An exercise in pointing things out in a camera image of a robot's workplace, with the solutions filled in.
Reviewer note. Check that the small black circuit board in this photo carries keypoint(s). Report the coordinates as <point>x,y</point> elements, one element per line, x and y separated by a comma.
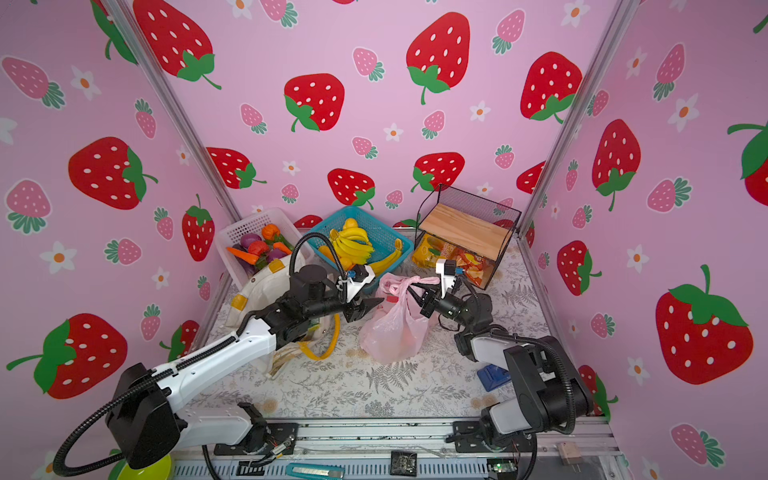
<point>403,463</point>

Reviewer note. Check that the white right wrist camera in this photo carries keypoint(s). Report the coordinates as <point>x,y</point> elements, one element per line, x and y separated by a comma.
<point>447,272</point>

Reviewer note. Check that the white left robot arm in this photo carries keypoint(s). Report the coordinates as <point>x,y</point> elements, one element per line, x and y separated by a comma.
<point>145,414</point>

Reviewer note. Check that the red toy tomato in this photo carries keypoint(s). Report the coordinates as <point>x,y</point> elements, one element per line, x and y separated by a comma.
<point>258,248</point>

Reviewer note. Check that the black wire wooden shelf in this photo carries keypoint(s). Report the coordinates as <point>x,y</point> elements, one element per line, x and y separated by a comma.
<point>478,224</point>

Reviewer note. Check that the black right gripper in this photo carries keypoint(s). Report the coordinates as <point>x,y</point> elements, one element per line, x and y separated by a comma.
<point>431,303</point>

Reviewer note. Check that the purple toy onion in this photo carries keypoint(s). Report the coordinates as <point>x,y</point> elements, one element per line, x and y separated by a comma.
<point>248,239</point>
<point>275,254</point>

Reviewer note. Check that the blue box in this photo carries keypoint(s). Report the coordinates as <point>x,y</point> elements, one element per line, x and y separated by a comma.
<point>493,377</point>

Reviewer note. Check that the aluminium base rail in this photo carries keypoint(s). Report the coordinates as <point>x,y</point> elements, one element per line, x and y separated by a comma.
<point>367,449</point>

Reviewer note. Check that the pink plastic grocery bag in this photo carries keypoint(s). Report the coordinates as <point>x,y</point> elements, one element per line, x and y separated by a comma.
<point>397,330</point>

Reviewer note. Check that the orange toy carrot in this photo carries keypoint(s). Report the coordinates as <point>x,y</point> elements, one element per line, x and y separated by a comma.
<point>245,256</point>

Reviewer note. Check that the yellow toy banana bunch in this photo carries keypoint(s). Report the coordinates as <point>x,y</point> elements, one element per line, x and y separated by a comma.
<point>352,244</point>

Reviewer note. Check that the floral table mat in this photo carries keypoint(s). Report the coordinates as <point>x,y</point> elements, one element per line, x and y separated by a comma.
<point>437,382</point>

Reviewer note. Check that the teal utility knife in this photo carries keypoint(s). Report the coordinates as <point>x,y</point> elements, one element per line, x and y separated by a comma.
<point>314,471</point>

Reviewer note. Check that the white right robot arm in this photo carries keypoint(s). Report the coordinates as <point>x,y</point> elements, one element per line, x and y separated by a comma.
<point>550,394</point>

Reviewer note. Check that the white plastic basket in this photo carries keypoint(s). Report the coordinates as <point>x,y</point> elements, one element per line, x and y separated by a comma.
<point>231,235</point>

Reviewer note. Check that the white canvas tote bag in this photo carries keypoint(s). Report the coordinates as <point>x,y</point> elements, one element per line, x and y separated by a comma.
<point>265,294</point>

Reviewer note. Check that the yellow toy banana pair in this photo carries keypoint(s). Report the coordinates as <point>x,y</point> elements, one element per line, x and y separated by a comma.
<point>381,266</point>

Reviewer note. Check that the teal plastic basket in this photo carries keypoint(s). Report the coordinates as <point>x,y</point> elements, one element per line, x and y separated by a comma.
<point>381,235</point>

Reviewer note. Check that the green bowl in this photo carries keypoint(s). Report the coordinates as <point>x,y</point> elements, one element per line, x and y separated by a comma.
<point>160,470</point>

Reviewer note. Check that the orange toy papaya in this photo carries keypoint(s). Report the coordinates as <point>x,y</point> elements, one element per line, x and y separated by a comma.
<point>325,251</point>

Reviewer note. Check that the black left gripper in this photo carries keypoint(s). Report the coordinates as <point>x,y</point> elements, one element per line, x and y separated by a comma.
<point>354,312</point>

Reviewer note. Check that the yellow snack packets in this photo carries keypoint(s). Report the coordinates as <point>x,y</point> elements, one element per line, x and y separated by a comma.
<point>430,249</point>

